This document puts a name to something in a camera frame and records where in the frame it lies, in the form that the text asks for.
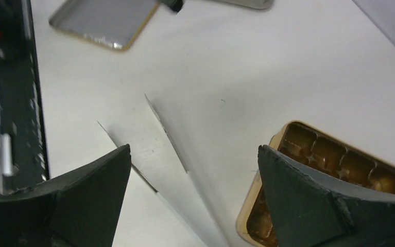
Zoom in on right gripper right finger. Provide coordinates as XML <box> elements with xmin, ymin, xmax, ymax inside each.
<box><xmin>257</xmin><ymin>145</ymin><xmax>395</xmax><ymax>246</ymax></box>

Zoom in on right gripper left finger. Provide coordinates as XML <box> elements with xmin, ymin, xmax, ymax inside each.
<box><xmin>0</xmin><ymin>145</ymin><xmax>131</xmax><ymax>246</ymax></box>

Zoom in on gold chocolate box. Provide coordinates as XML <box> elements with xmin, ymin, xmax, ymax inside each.
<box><xmin>236</xmin><ymin>121</ymin><xmax>395</xmax><ymax>246</ymax></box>

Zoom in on steel chocolate tray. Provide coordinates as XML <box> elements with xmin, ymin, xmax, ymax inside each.
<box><xmin>215</xmin><ymin>0</ymin><xmax>274</xmax><ymax>10</ymax></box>

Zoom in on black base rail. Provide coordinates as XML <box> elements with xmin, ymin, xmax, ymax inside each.
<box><xmin>0</xmin><ymin>1</ymin><xmax>49</xmax><ymax>195</ymax></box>

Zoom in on silver box lid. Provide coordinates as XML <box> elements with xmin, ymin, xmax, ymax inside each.
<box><xmin>49</xmin><ymin>0</ymin><xmax>160</xmax><ymax>51</ymax></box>

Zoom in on steel serving tongs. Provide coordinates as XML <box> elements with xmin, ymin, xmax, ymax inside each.
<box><xmin>102</xmin><ymin>98</ymin><xmax>228</xmax><ymax>246</ymax></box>

